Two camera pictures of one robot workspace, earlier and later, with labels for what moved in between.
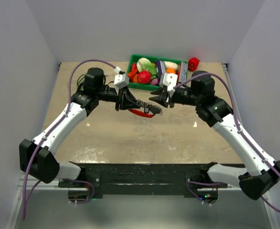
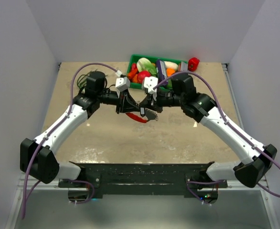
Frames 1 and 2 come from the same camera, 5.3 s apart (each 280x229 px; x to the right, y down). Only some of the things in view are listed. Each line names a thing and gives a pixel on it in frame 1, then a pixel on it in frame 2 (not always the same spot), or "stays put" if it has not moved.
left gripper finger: [130, 99] stays put
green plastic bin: [146, 72] stays put
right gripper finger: [161, 99] -> [156, 108]
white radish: [169, 64] stays put
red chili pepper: [134, 71] stays put
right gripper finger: [158, 92] -> [147, 102]
